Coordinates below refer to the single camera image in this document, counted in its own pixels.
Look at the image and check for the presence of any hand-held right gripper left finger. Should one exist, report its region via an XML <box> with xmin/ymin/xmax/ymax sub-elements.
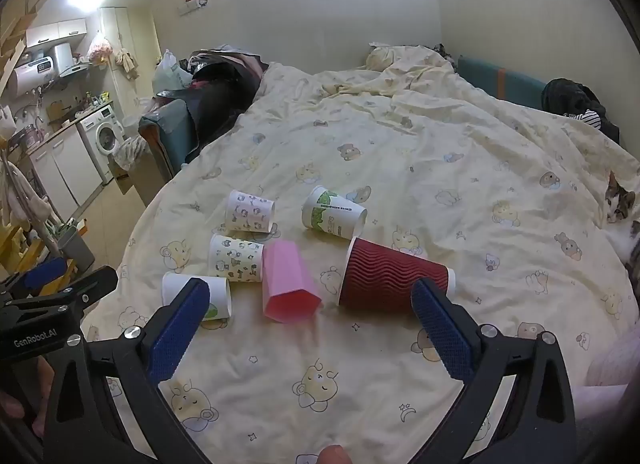
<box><xmin>40</xmin><ymin>278</ymin><xmax>216</xmax><ymax>464</ymax></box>

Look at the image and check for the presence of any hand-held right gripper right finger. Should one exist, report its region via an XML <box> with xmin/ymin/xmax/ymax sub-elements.
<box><xmin>410</xmin><ymin>277</ymin><xmax>580</xmax><ymax>464</ymax></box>

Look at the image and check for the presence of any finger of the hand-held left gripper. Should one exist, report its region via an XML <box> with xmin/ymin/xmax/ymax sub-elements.
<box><xmin>35</xmin><ymin>265</ymin><xmax>120</xmax><ymax>312</ymax></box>
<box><xmin>9</xmin><ymin>256</ymin><xmax>72</xmax><ymax>297</ymax></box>

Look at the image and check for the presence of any white cup green base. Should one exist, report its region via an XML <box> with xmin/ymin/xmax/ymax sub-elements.
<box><xmin>161</xmin><ymin>272</ymin><xmax>233</xmax><ymax>321</ymax></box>

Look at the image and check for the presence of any red ripple paper cup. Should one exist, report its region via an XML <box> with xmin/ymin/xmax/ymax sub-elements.
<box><xmin>338</xmin><ymin>236</ymin><xmax>457</xmax><ymax>315</ymax></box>

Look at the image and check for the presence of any white cup cartoon animal print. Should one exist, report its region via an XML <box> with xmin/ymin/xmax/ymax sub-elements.
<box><xmin>224</xmin><ymin>190</ymin><xmax>277</xmax><ymax>233</ymax></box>
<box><xmin>208</xmin><ymin>235</ymin><xmax>265</xmax><ymax>283</ymax></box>

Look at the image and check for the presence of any pink plastic cup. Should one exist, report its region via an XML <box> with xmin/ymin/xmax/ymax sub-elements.
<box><xmin>261</xmin><ymin>240</ymin><xmax>322</xmax><ymax>323</ymax></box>

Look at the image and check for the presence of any white cup green leaf print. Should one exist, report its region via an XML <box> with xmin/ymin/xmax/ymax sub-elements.
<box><xmin>301</xmin><ymin>186</ymin><xmax>369</xmax><ymax>241</ymax></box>

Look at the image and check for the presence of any person's left hand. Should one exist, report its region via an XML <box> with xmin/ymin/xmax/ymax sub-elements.
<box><xmin>0</xmin><ymin>358</ymin><xmax>56</xmax><ymax>440</ymax></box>

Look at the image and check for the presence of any person's right hand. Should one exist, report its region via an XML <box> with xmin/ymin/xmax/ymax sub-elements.
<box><xmin>319</xmin><ymin>445</ymin><xmax>354</xmax><ymax>464</ymax></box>

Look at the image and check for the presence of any grey trash bin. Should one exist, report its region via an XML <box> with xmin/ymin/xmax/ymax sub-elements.
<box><xmin>56</xmin><ymin>226</ymin><xmax>96</xmax><ymax>275</ymax></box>

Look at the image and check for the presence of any hanging light garment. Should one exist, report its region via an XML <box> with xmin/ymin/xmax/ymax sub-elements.
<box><xmin>0</xmin><ymin>154</ymin><xmax>61</xmax><ymax>235</ymax></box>

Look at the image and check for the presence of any white kitchen base cabinet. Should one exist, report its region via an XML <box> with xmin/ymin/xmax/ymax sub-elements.
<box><xmin>27</xmin><ymin>124</ymin><xmax>103</xmax><ymax>222</ymax></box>

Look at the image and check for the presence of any cardboard box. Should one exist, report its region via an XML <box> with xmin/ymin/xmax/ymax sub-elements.
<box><xmin>107</xmin><ymin>151</ymin><xmax>166</xmax><ymax>205</ymax></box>

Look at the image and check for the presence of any white washing machine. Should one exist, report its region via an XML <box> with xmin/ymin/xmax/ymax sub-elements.
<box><xmin>75</xmin><ymin>102</ymin><xmax>126</xmax><ymax>185</ymax></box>

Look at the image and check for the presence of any teal armchair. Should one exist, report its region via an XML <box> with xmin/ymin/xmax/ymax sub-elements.
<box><xmin>138</xmin><ymin>98</ymin><xmax>198</xmax><ymax>181</ymax></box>

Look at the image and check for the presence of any white water heater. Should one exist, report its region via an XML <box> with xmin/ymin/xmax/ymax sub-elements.
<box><xmin>11</xmin><ymin>56</ymin><xmax>56</xmax><ymax>97</ymax></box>

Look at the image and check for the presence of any hanging beige towel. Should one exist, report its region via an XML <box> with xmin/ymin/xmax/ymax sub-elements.
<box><xmin>114</xmin><ymin>48</ymin><xmax>141</xmax><ymax>82</ymax></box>

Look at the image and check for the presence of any tabby and white cat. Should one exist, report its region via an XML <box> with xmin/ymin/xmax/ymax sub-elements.
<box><xmin>602</xmin><ymin>170</ymin><xmax>640</xmax><ymax>295</ymax></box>

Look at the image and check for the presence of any white plastic bag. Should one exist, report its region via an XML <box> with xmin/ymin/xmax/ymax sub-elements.
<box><xmin>151</xmin><ymin>48</ymin><xmax>193</xmax><ymax>93</ymax></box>

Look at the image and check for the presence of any hanging pink bag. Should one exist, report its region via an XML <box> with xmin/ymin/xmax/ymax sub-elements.
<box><xmin>86</xmin><ymin>30</ymin><xmax>115</xmax><ymax>64</ymax></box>

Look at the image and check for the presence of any black clothes heap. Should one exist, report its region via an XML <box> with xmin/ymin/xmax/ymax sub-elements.
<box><xmin>184</xmin><ymin>48</ymin><xmax>268</xmax><ymax>165</ymax></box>

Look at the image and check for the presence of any wooden staircase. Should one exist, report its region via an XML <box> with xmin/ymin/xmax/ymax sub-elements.
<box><xmin>0</xmin><ymin>0</ymin><xmax>56</xmax><ymax>94</ymax></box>

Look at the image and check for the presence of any tall white cabinet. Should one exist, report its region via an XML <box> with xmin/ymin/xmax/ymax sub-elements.
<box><xmin>97</xmin><ymin>6</ymin><xmax>151</xmax><ymax>104</ymax></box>

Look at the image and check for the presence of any teal headboard cushion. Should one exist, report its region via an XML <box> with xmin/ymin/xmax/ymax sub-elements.
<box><xmin>457</xmin><ymin>54</ymin><xmax>548</xmax><ymax>110</ymax></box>

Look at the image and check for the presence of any striped cloth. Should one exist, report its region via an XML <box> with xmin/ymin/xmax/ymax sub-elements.
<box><xmin>564</xmin><ymin>108</ymin><xmax>603</xmax><ymax>131</ymax></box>

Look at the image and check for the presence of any dark clothing pile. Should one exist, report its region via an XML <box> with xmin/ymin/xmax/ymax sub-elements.
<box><xmin>541</xmin><ymin>78</ymin><xmax>621</xmax><ymax>142</ymax></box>

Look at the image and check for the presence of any cream pillow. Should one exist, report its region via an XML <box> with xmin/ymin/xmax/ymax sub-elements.
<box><xmin>364</xmin><ymin>45</ymin><xmax>431</xmax><ymax>75</ymax></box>

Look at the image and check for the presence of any white wall cabinet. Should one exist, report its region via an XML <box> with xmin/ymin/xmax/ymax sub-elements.
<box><xmin>25</xmin><ymin>18</ymin><xmax>89</xmax><ymax>48</ymax></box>

